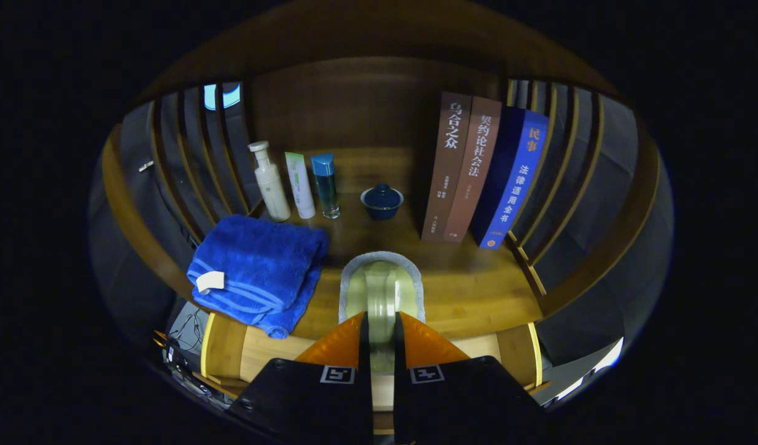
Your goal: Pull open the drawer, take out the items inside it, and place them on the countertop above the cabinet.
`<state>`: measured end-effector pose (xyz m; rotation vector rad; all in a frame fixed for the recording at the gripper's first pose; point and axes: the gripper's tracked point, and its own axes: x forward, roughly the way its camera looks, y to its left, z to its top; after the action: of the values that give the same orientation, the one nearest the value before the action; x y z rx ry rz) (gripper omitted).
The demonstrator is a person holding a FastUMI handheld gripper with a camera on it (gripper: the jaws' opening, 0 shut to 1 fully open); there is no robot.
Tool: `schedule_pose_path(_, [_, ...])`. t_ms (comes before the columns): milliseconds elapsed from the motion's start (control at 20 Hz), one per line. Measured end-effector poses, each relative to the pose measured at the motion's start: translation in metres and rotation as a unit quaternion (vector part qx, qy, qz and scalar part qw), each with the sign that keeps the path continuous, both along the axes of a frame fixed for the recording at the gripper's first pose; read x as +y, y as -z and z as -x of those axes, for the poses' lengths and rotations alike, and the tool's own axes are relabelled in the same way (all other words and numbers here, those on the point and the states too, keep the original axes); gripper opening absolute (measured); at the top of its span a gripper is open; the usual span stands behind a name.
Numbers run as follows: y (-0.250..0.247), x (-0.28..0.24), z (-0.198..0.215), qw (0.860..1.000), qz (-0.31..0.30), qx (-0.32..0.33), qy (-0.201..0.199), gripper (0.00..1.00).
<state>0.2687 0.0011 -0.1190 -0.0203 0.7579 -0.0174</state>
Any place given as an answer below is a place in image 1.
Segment wooden countertop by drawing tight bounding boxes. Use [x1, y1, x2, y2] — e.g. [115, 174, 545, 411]
[249, 147, 543, 341]

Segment blue capped bottle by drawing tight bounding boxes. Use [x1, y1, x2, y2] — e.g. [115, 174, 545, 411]
[310, 154, 340, 219]

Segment dark brown book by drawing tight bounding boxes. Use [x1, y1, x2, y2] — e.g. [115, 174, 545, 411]
[421, 92, 473, 242]

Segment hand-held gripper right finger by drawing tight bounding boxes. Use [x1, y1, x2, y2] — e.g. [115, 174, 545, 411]
[392, 311, 546, 445]

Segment white board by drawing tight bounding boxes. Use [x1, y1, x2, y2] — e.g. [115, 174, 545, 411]
[539, 337, 625, 405]

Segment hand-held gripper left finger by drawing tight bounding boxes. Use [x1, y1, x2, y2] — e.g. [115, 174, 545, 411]
[227, 311, 374, 445]

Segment blue book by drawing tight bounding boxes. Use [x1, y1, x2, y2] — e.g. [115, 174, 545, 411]
[471, 106, 550, 250]

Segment wooden cabinet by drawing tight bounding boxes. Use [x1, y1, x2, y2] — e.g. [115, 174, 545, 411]
[101, 3, 662, 347]

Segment green scrub brush grey pad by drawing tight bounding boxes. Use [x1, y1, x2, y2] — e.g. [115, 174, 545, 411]
[339, 251, 426, 375]

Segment folded blue towel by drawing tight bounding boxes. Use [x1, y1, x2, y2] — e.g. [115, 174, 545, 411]
[187, 214, 329, 339]

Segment wooden drawer with black knob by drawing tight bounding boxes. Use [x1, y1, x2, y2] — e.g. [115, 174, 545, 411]
[200, 312, 543, 433]

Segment reddish brown book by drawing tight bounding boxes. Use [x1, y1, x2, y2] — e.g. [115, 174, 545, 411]
[442, 96, 503, 244]

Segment white pump bottle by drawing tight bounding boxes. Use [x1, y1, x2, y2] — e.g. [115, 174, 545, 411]
[248, 141, 292, 222]

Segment white green tube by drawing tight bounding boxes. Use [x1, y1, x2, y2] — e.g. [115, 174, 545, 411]
[285, 152, 316, 219]

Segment dark blue lidded teacup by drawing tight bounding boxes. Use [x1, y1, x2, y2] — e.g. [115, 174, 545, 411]
[361, 184, 404, 221]

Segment black electronics box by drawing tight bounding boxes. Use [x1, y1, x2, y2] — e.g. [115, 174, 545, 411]
[153, 331, 231, 409]

